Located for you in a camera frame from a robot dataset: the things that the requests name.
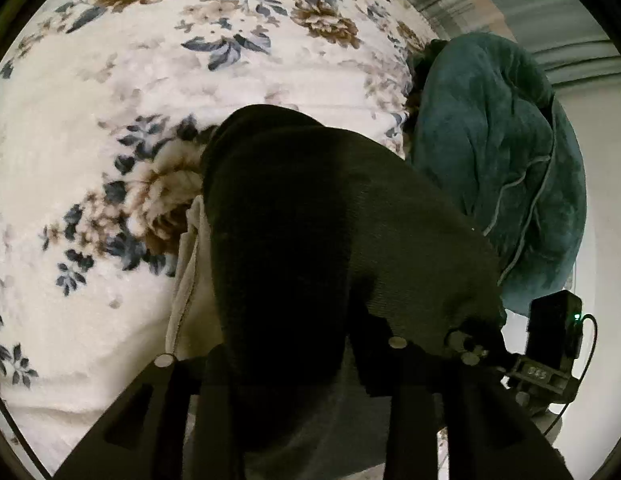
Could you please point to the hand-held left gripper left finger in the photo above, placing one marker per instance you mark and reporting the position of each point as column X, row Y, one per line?
column 155, row 410

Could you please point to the floral printed blanket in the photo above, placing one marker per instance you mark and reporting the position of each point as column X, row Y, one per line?
column 115, row 135

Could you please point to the teal plush blanket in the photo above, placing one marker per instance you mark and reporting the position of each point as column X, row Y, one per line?
column 500, row 160

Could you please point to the black knit garment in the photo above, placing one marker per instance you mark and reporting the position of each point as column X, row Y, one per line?
column 315, row 260

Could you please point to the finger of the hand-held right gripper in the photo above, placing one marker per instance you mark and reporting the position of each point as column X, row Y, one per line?
column 468, row 347

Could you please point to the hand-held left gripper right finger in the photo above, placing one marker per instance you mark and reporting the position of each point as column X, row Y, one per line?
column 440, row 410

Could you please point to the white folded garment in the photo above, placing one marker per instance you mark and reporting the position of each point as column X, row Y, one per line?
column 190, row 285

